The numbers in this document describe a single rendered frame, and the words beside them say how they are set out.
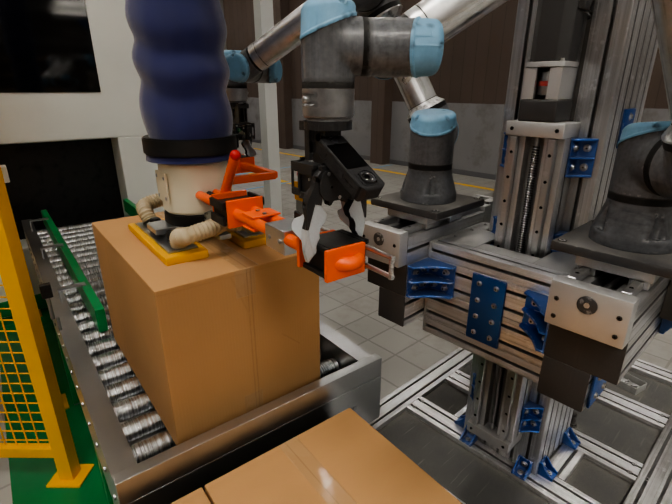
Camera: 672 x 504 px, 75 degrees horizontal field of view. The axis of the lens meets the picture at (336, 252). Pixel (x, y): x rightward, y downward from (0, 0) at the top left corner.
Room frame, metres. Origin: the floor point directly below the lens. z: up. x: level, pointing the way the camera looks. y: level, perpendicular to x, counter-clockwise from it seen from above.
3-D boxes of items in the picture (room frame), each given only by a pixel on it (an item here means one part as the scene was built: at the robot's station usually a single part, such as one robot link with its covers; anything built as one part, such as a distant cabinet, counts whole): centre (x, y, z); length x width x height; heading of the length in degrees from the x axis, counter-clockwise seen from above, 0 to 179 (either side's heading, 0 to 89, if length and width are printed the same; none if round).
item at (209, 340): (1.14, 0.38, 0.75); 0.60 x 0.40 x 0.40; 38
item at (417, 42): (0.69, -0.09, 1.38); 0.11 x 0.11 x 0.08; 2
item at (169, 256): (1.08, 0.44, 0.97); 0.34 x 0.10 x 0.05; 37
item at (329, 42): (0.67, 0.01, 1.38); 0.09 x 0.08 x 0.11; 92
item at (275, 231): (0.76, 0.09, 1.07); 0.07 x 0.07 x 0.04; 37
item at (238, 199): (0.93, 0.21, 1.08); 0.10 x 0.08 x 0.06; 127
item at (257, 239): (1.19, 0.29, 0.97); 0.34 x 0.10 x 0.05; 37
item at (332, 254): (0.65, 0.01, 1.08); 0.08 x 0.07 x 0.05; 37
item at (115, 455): (1.59, 1.13, 0.50); 2.31 x 0.05 x 0.19; 38
